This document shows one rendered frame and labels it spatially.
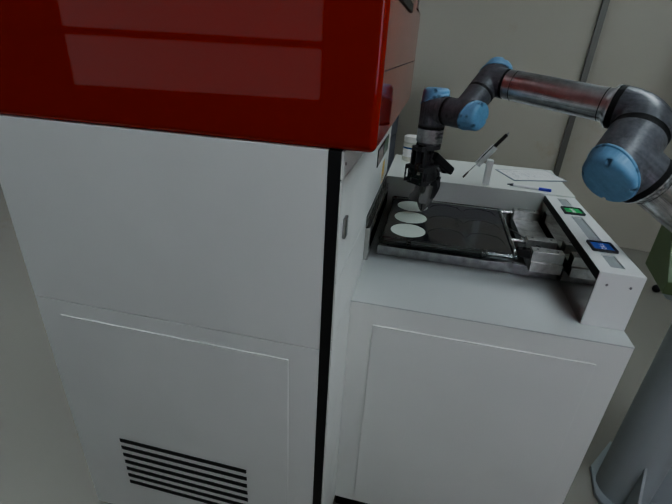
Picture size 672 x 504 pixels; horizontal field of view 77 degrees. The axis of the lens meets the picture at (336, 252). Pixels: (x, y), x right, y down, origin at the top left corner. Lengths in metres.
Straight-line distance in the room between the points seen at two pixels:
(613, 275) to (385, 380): 0.58
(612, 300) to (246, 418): 0.87
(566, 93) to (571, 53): 2.63
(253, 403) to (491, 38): 3.32
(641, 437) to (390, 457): 0.81
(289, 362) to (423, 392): 0.40
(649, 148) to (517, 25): 2.82
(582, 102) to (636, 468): 1.18
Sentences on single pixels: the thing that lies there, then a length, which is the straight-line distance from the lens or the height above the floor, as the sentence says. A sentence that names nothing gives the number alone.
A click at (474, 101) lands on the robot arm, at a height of 1.26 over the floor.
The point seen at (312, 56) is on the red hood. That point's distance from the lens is 0.68.
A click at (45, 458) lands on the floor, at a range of 1.95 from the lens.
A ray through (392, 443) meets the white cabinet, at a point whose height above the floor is 0.37.
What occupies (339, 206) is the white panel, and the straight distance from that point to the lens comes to 0.71.
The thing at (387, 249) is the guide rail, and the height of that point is 0.84.
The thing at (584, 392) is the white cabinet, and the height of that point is 0.68.
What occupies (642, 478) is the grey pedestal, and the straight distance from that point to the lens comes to 1.80.
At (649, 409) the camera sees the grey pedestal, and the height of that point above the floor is 0.42.
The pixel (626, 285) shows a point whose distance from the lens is 1.11.
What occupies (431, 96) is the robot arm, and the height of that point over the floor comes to 1.26.
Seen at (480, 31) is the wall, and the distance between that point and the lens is 3.81.
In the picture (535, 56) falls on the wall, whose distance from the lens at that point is 3.80.
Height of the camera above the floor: 1.37
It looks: 26 degrees down
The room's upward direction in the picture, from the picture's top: 3 degrees clockwise
